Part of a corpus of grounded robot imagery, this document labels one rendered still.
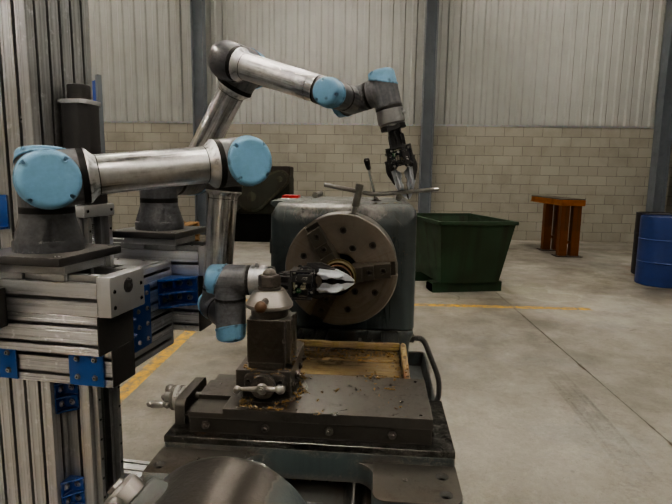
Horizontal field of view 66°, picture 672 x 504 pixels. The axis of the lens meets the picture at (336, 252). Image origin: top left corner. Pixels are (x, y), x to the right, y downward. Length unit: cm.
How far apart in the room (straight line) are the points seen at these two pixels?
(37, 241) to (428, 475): 93
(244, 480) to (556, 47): 1226
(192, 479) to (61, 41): 143
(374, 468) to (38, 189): 81
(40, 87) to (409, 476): 128
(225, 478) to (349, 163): 1116
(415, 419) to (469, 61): 1131
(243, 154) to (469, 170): 1057
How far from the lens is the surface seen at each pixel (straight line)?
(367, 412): 87
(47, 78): 161
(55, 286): 130
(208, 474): 38
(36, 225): 132
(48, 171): 117
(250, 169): 125
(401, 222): 158
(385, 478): 84
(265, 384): 88
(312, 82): 144
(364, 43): 1181
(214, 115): 176
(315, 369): 127
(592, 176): 1247
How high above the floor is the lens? 134
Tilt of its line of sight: 8 degrees down
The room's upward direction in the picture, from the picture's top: 1 degrees clockwise
